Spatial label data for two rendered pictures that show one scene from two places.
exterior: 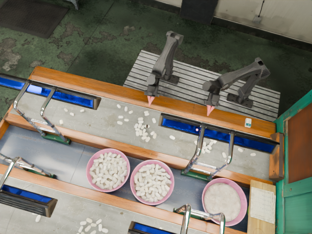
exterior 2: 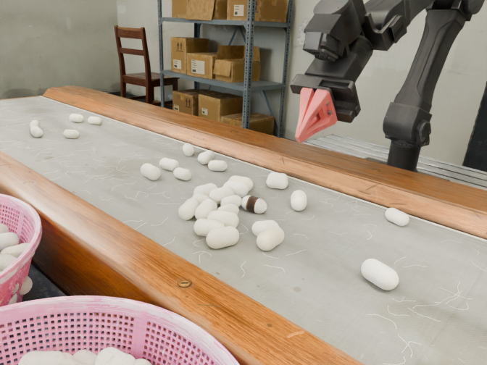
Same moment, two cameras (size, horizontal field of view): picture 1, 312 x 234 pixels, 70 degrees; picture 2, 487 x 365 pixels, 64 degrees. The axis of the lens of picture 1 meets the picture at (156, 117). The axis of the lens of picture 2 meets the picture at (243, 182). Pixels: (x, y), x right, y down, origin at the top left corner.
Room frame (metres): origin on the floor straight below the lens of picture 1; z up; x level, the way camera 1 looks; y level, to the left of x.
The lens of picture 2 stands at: (0.21, -0.16, 0.97)
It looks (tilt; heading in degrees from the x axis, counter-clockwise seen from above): 22 degrees down; 30
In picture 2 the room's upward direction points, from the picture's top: 3 degrees clockwise
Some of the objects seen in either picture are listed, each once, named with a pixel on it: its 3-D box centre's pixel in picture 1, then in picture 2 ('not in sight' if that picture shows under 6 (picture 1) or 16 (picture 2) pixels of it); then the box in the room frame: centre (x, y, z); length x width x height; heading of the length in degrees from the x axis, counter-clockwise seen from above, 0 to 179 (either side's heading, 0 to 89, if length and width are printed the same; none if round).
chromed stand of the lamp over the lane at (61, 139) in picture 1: (50, 114); not in sight; (0.57, 0.65, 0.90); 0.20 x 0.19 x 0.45; 80
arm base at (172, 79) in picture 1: (167, 74); (402, 158); (1.10, -0.06, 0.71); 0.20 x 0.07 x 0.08; 75
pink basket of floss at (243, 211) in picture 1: (222, 201); not in sight; (0.18, -0.45, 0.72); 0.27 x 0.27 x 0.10
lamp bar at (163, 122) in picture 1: (217, 131); not in sight; (0.48, -0.33, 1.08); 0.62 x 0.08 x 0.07; 80
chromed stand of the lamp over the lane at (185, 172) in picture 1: (205, 155); not in sight; (0.41, -0.31, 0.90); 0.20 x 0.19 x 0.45; 80
